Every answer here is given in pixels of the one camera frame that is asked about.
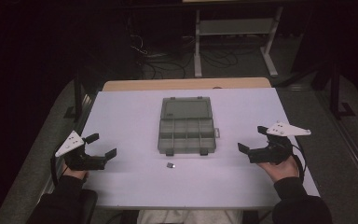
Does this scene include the person's light trousers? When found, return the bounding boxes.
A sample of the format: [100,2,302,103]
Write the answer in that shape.
[135,209,244,224]

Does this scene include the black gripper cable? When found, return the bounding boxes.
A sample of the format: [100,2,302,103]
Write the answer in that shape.
[49,148,67,189]
[290,142,308,182]

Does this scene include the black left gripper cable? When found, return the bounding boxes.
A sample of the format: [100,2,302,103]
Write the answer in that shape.
[49,148,67,189]

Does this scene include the grey clear plastic organizer box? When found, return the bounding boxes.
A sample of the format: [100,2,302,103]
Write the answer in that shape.
[157,96,221,157]

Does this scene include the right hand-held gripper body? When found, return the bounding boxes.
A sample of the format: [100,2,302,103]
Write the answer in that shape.
[248,121,312,165]

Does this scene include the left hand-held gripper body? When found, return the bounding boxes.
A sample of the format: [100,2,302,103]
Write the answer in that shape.
[55,130,107,172]

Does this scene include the metal floor rail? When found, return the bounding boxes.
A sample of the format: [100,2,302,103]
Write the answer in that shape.
[318,89,358,201]

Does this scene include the white metal desk frame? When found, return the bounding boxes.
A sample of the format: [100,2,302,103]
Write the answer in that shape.
[193,6,284,79]

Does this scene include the person's right hand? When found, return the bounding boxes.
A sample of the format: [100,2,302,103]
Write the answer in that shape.
[257,155,301,184]

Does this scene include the black metal stand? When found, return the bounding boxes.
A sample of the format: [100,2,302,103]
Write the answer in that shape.
[328,60,357,121]

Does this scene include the person's left hand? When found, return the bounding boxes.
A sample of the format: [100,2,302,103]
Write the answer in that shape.
[62,163,90,181]

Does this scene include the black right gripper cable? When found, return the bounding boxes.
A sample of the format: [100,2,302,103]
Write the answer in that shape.
[290,142,308,182]

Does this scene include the tangle of floor cables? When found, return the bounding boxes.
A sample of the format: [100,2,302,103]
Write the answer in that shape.
[130,33,241,80]

